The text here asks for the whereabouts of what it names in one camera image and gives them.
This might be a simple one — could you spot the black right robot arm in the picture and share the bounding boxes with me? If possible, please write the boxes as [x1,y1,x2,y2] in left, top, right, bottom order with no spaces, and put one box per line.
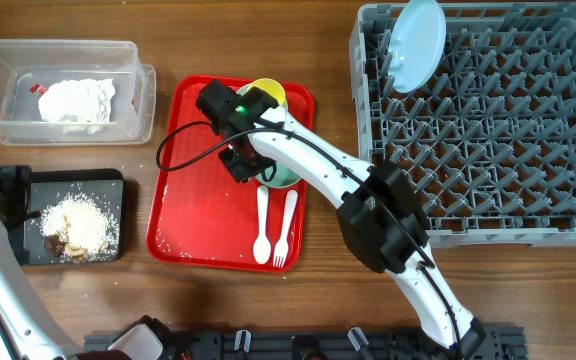
[196,81,485,359]

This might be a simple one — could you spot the light green bowl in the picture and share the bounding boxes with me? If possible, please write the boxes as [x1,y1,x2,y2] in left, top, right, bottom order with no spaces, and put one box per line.
[255,162,301,189]

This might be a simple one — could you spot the food scraps and rice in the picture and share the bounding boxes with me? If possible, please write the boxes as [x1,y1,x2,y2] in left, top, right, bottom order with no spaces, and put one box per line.
[39,193,120,263]

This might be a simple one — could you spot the white plastic fork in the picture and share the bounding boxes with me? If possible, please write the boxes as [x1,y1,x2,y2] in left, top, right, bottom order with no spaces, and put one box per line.
[273,190,298,268]

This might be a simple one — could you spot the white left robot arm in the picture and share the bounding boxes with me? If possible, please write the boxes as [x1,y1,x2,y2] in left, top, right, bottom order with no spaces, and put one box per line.
[0,165,166,359]

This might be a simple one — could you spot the white napkin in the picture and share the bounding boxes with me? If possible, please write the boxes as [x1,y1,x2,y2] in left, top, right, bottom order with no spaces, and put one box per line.
[38,78,116,134]

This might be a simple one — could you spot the red plastic tray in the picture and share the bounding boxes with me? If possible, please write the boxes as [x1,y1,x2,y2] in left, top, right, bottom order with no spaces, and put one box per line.
[145,74,316,274]

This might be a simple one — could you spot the clear plastic bin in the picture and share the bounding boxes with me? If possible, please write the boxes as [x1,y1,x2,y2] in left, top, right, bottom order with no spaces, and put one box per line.
[0,39,157,146]

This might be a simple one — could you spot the small light blue saucer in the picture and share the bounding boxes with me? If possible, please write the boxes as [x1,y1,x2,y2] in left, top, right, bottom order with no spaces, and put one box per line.
[236,84,249,95]

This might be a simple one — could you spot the yellow plastic cup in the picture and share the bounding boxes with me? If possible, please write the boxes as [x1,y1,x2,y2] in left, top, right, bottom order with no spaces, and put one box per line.
[243,78,288,108]

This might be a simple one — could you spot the large light blue plate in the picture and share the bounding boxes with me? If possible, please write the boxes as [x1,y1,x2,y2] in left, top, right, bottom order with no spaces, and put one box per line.
[387,0,447,93]

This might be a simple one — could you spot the grey dishwasher rack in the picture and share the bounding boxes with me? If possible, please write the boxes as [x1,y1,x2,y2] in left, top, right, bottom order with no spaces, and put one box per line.
[349,2,576,248]

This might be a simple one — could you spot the white plastic spoon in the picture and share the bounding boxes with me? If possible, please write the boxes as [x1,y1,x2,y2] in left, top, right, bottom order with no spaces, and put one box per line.
[253,186,272,265]

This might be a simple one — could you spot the red snack wrapper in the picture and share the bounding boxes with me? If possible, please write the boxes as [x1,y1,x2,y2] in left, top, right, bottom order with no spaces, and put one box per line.
[30,84,49,96]

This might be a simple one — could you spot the black waste tray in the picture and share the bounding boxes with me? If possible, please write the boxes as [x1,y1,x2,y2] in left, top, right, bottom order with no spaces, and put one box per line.
[22,168,124,266]

